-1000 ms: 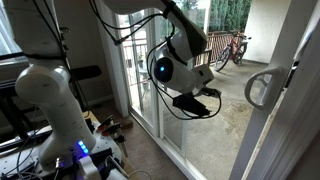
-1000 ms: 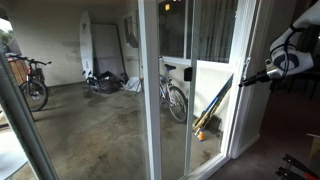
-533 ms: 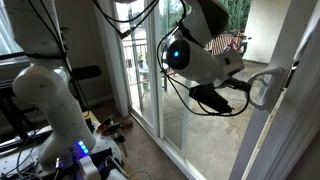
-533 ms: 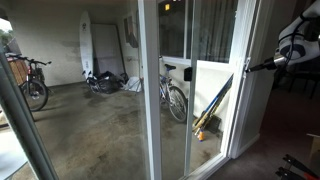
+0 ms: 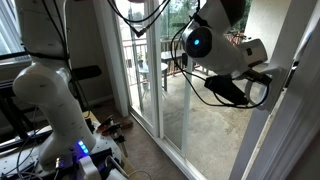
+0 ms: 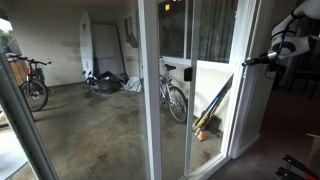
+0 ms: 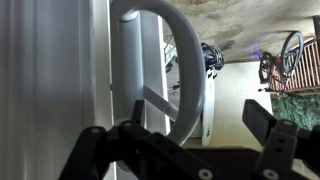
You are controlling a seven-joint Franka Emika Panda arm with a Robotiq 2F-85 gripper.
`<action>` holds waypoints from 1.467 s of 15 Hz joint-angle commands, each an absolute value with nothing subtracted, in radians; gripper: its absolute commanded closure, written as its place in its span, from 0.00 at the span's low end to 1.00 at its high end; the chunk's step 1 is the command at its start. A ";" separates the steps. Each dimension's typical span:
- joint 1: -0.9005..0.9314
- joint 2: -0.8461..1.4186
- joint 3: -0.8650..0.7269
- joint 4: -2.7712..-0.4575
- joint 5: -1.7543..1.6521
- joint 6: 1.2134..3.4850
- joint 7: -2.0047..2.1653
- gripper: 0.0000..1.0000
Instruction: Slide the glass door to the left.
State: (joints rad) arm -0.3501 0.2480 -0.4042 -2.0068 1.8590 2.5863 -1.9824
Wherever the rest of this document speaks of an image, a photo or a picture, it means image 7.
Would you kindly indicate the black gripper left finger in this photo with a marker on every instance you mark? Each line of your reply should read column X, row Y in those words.
column 150, row 153

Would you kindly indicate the green trees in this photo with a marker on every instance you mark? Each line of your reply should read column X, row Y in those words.
column 300, row 110

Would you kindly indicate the white surfboard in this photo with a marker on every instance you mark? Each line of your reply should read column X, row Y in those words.
column 208, row 110

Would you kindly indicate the wooden balcony railing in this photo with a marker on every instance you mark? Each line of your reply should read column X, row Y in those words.
column 310, row 66

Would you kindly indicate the black bags pile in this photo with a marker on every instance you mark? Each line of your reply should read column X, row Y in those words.
column 213, row 55

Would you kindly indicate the red bicycle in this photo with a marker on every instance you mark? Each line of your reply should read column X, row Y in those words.
column 276, row 66

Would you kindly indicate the white framed sliding glass door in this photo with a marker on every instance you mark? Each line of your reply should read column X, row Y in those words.
column 50, row 83

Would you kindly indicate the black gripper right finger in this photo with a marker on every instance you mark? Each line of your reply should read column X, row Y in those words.
column 276, row 150

